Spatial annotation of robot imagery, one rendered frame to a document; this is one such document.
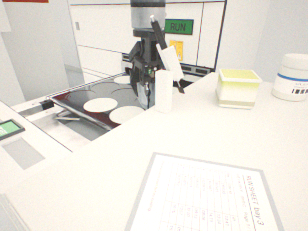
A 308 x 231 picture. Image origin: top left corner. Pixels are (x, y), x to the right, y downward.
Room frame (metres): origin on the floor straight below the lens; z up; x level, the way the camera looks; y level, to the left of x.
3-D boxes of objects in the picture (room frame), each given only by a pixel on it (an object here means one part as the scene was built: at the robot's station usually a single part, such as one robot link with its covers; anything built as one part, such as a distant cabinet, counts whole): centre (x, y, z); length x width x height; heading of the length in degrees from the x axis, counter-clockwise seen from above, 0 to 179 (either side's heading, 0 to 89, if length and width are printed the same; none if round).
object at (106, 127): (0.46, 0.21, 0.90); 0.38 x 0.01 x 0.01; 52
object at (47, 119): (0.43, 0.31, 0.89); 0.08 x 0.03 x 0.03; 142
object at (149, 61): (0.46, 0.01, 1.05); 0.09 x 0.08 x 0.12; 22
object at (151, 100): (0.47, 0.00, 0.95); 0.06 x 0.03 x 0.09; 22
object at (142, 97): (0.46, 0.02, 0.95); 0.06 x 0.03 x 0.09; 22
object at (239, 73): (0.39, -0.18, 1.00); 0.07 x 0.07 x 0.07; 79
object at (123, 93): (0.60, 0.10, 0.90); 0.34 x 0.34 x 0.01; 52
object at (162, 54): (0.37, -0.03, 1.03); 0.06 x 0.04 x 0.13; 142
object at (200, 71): (0.78, -0.02, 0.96); 0.44 x 0.01 x 0.02; 52
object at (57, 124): (0.38, 0.24, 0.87); 0.36 x 0.08 x 0.03; 52
